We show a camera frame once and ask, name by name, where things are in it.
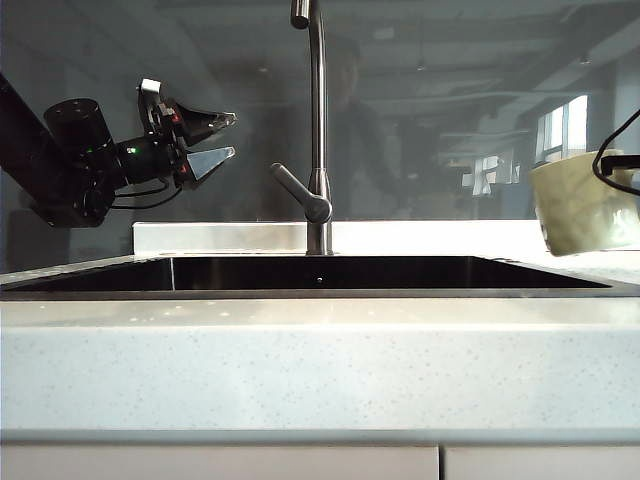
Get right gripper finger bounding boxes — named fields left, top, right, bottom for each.
left=600, top=154, right=640, bottom=177

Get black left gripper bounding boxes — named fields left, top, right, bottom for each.
left=123, top=93, right=239, bottom=191

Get pale green ceramic mug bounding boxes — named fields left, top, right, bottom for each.
left=528, top=148, right=640, bottom=258

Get dark metal faucet lever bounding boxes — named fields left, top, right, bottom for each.
left=269, top=161, right=334, bottom=224

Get dark metal gooseneck faucet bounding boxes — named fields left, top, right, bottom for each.
left=289, top=0, right=336, bottom=257

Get black sink basin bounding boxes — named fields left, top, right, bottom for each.
left=0, top=253, right=640, bottom=302

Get white cabinet door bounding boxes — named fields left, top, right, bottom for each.
left=443, top=444, right=640, bottom=480
left=0, top=443, right=442, bottom=480

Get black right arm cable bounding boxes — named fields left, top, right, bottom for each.
left=591, top=106, right=640, bottom=197

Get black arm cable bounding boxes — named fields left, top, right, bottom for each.
left=591, top=106, right=640, bottom=197
left=106, top=179, right=184, bottom=211

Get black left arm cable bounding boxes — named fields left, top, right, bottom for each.
left=106, top=179, right=184, bottom=211

